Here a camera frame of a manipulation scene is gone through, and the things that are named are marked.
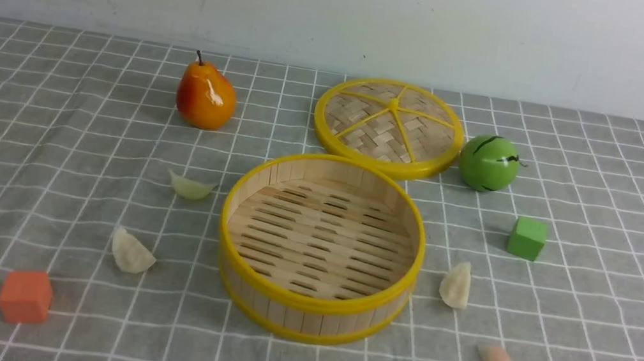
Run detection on pale green dumpling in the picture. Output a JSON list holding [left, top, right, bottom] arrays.
[[167, 170, 218, 201]]

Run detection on white dumpling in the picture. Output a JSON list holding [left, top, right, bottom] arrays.
[[438, 262, 472, 311], [111, 227, 157, 274]]

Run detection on bamboo steamer tray yellow rim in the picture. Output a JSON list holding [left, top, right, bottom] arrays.
[[218, 154, 426, 345]]

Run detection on woven bamboo steamer lid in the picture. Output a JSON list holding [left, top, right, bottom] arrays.
[[313, 78, 465, 181]]

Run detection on orange red toy pear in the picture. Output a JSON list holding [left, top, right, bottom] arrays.
[[176, 50, 237, 131]]

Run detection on green toy watermelon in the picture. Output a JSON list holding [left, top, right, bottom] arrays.
[[458, 135, 527, 192]]

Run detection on green cube block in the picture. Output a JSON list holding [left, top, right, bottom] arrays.
[[506, 216, 549, 261]]

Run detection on grey checked tablecloth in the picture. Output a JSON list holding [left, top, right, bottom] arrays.
[[0, 17, 644, 361]]

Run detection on orange cube block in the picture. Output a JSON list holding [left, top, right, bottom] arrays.
[[0, 270, 53, 324]]

